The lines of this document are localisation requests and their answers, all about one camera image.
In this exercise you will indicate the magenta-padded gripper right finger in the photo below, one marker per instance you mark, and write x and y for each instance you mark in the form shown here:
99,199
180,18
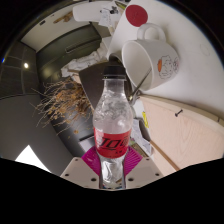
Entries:
145,171

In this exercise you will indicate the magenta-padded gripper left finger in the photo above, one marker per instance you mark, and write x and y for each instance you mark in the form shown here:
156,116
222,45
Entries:
76,171

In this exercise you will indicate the clear red-labelled drink bottle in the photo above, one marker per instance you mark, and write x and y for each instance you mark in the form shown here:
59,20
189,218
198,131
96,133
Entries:
111,120

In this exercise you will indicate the clear bag of papers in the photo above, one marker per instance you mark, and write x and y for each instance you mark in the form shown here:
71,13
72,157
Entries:
141,140

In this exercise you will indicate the long ceiling light strip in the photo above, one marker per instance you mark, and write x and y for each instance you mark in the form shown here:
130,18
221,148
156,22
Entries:
31,160

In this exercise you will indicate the small yellow tag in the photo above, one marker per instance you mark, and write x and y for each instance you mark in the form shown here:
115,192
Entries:
145,120

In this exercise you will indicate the light wooden drawing board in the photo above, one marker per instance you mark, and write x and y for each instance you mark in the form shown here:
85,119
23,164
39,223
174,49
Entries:
186,133

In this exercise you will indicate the black screw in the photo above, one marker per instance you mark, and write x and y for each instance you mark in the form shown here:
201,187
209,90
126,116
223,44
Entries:
178,113

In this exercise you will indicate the metal spoon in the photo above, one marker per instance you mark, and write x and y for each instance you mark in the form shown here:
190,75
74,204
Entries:
140,85

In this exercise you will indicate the dried plant in grey pot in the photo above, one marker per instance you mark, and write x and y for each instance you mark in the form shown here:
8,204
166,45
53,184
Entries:
88,80

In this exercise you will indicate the white cartoon-print mug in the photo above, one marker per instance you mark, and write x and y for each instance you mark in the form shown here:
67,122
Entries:
160,56

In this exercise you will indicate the round recessed ceiling light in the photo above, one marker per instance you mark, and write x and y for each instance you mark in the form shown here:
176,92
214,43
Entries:
26,65

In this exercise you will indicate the dark double door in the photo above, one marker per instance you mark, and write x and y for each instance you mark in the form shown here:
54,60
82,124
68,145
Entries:
66,43

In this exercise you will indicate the wooden figure sculpture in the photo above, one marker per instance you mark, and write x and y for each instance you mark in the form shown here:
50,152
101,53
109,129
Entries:
65,17

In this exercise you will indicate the flat round red coaster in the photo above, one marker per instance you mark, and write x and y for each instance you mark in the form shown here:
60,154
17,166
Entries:
136,15

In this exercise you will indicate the stack of papers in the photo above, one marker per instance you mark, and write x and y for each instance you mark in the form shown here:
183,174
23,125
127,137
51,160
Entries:
106,16

